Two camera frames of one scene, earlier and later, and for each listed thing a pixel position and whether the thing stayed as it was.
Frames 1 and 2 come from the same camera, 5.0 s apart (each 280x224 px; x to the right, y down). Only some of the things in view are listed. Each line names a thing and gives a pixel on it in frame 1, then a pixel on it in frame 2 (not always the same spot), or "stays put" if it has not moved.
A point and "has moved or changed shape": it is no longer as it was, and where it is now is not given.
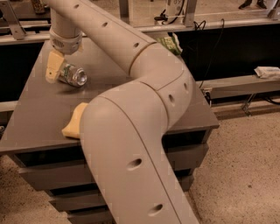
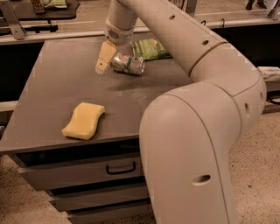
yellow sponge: [72, 129] stays put
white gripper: [66, 44] to [119, 35]
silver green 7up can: [73, 75] has moved or changed shape
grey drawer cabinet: [40, 111] stays put
